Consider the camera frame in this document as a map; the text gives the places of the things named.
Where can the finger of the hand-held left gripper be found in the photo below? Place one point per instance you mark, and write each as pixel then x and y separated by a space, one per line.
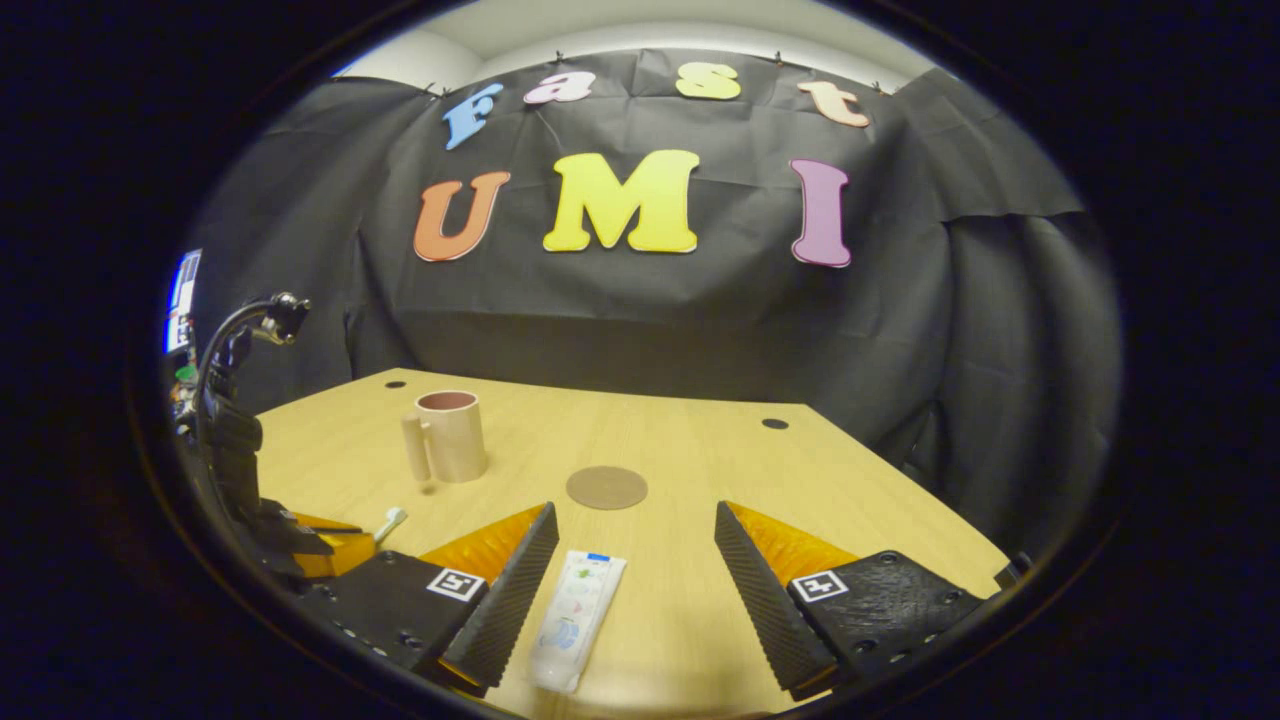
pixel 300 535
pixel 335 555

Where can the brown round coaster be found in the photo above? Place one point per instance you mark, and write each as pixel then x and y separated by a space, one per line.
pixel 607 488

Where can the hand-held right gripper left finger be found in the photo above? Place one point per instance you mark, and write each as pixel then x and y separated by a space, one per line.
pixel 510 590

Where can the black backdrop cloth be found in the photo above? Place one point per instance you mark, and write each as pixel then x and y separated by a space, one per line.
pixel 650 320

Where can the white toothpaste tube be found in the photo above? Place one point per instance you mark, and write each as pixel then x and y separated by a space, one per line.
pixel 575 620

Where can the computer monitor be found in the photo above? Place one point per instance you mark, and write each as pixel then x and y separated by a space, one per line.
pixel 183 300

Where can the beige cup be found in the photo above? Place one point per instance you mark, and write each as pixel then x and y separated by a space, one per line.
pixel 455 445

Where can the pale green toothbrush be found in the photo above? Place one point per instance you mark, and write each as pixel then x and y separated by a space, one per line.
pixel 390 521

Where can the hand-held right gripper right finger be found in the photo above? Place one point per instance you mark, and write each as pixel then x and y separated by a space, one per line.
pixel 765 600

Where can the wooden desktop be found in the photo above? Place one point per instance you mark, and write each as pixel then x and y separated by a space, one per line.
pixel 700 480

